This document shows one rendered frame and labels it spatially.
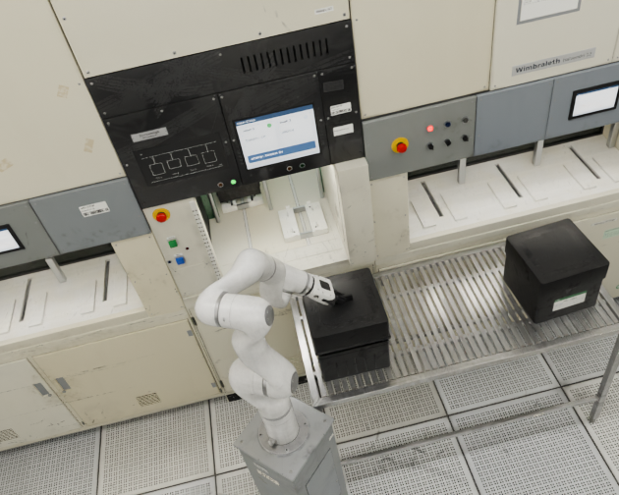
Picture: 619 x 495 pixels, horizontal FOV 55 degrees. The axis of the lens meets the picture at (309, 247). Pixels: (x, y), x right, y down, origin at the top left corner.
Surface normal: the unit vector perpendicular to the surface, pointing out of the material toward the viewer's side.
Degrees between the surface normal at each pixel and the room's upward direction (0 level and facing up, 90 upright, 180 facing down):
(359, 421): 0
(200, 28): 93
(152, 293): 90
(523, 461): 0
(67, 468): 0
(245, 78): 90
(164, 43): 94
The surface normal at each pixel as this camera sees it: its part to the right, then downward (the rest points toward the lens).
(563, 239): -0.15, -0.70
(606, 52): 0.19, 0.67
